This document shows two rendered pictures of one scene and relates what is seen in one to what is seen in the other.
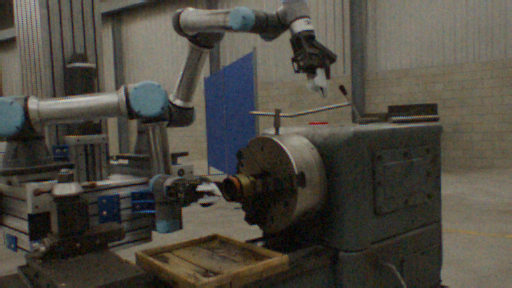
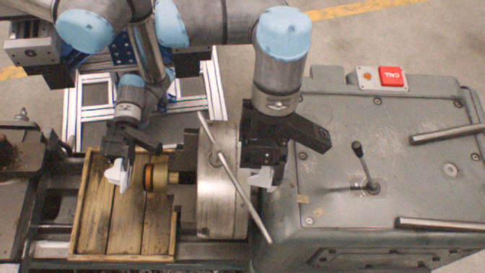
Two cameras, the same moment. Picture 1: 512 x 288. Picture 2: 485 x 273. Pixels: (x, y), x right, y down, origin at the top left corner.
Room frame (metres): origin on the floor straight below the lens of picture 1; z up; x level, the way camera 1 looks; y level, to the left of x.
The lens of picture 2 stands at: (1.05, -0.32, 2.10)
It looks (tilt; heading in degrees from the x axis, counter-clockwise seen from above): 62 degrees down; 30
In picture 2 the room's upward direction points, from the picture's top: 9 degrees clockwise
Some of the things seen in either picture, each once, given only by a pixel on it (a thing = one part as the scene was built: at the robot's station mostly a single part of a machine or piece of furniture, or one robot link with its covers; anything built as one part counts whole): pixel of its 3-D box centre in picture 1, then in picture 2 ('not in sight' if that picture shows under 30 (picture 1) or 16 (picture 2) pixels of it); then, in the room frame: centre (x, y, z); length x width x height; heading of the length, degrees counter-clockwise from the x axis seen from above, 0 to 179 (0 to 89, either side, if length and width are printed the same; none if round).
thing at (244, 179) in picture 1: (240, 188); (162, 178); (1.30, 0.05, 1.08); 0.09 x 0.09 x 0.09; 39
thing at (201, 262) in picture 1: (209, 260); (128, 201); (1.23, 0.15, 0.89); 0.36 x 0.30 x 0.04; 39
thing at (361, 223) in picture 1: (350, 174); (360, 178); (1.66, -0.36, 1.06); 0.59 x 0.48 x 0.39; 129
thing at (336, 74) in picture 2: not in sight; (327, 79); (1.75, -0.15, 1.24); 0.09 x 0.08 x 0.03; 129
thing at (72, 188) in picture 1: (66, 188); not in sight; (1.07, 0.48, 1.13); 0.08 x 0.08 x 0.03
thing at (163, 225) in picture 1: (167, 214); (138, 109); (1.46, 0.31, 0.98); 0.11 x 0.08 x 0.11; 11
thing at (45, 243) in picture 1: (80, 241); (10, 160); (1.09, 0.46, 0.99); 0.20 x 0.10 x 0.05; 129
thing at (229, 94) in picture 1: (226, 126); not in sight; (8.25, 0.56, 1.18); 4.12 x 0.80 x 2.35; 17
